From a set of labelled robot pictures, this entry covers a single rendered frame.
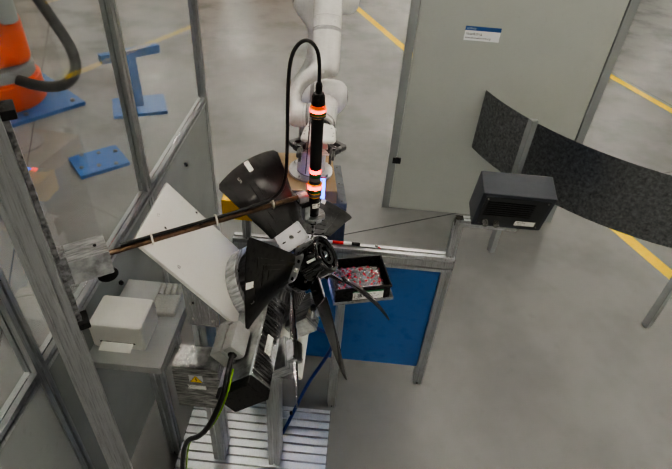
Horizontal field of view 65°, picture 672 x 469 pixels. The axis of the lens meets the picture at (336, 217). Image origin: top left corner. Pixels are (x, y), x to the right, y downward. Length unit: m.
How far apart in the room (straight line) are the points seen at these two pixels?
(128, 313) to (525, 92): 2.58
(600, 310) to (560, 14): 1.71
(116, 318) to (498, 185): 1.35
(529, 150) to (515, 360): 1.16
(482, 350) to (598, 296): 0.92
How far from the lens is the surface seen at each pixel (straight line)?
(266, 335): 1.47
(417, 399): 2.76
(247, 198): 1.52
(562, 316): 3.38
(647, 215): 3.14
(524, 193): 1.96
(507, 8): 3.24
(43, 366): 1.72
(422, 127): 3.46
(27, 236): 1.29
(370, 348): 2.61
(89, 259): 1.36
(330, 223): 1.74
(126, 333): 1.79
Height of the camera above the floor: 2.28
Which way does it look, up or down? 38 degrees down
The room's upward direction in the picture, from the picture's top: 4 degrees clockwise
